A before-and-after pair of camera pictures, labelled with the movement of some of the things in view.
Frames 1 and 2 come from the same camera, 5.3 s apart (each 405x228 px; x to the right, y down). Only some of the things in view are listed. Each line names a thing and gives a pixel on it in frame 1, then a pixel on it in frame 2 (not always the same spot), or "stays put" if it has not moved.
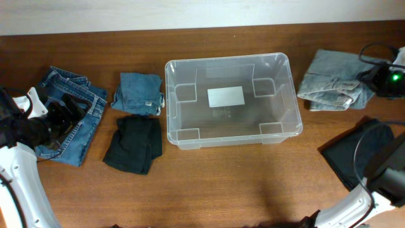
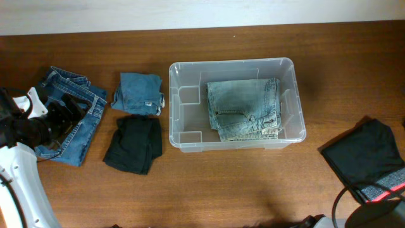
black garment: (135, 143) stays put
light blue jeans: (332, 82) -> (244, 110)
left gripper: (66, 123) stays put
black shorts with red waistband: (350, 152) stays put
